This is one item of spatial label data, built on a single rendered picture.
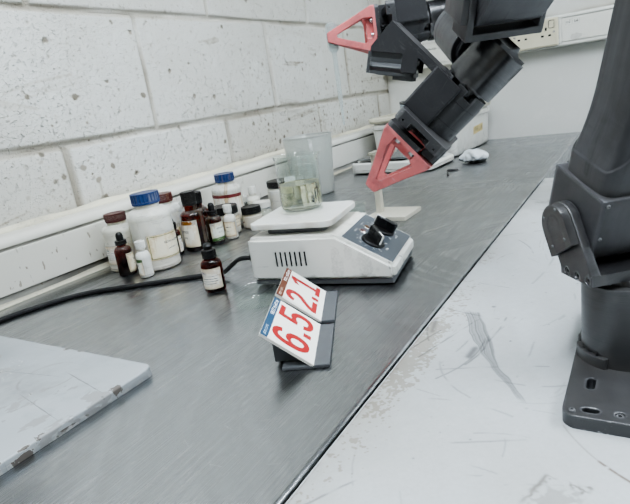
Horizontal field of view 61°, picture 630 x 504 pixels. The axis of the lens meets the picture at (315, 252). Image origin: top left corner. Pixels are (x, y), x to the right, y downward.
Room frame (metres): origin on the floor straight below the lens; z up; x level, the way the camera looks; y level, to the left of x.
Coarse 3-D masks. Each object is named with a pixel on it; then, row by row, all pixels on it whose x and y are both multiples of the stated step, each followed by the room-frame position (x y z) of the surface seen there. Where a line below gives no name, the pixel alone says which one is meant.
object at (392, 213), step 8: (376, 192) 1.02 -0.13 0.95; (376, 200) 1.02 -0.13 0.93; (376, 208) 1.02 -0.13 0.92; (384, 208) 1.05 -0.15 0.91; (392, 208) 1.04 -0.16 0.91; (400, 208) 1.03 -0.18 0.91; (408, 208) 1.02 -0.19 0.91; (416, 208) 1.01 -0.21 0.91; (384, 216) 0.98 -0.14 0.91; (392, 216) 0.97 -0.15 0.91; (400, 216) 0.96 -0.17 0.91; (408, 216) 0.97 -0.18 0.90
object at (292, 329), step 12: (276, 312) 0.51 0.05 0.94; (288, 312) 0.52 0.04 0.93; (276, 324) 0.48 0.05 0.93; (288, 324) 0.50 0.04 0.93; (300, 324) 0.51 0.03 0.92; (312, 324) 0.53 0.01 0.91; (276, 336) 0.46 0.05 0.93; (288, 336) 0.47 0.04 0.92; (300, 336) 0.49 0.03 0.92; (312, 336) 0.50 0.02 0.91; (300, 348) 0.46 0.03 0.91
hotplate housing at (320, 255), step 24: (360, 216) 0.75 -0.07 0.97; (264, 240) 0.70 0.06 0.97; (288, 240) 0.68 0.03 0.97; (312, 240) 0.67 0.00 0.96; (336, 240) 0.66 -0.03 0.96; (408, 240) 0.73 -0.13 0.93; (264, 264) 0.70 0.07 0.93; (288, 264) 0.68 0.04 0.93; (312, 264) 0.67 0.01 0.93; (336, 264) 0.66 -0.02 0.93; (360, 264) 0.65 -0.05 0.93; (384, 264) 0.63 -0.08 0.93
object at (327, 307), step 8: (320, 288) 0.64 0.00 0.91; (280, 296) 0.55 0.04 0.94; (328, 296) 0.62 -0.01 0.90; (336, 296) 0.61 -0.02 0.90; (288, 304) 0.56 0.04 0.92; (296, 304) 0.55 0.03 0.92; (320, 304) 0.59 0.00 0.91; (328, 304) 0.59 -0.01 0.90; (336, 304) 0.59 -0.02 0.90; (304, 312) 0.55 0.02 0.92; (320, 312) 0.57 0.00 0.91; (328, 312) 0.57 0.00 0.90; (320, 320) 0.55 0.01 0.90; (328, 320) 0.55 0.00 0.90
